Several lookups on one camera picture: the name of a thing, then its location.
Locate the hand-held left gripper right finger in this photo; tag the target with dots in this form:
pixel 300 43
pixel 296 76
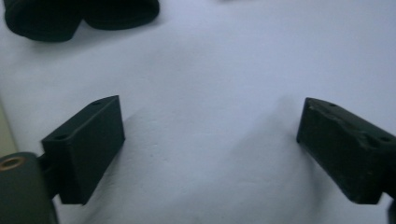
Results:
pixel 348 155

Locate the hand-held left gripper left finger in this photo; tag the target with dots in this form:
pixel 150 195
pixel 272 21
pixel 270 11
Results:
pixel 84 149

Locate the black glove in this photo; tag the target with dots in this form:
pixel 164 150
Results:
pixel 40 18
pixel 121 14

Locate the white foam mat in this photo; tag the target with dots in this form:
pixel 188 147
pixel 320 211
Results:
pixel 202 77

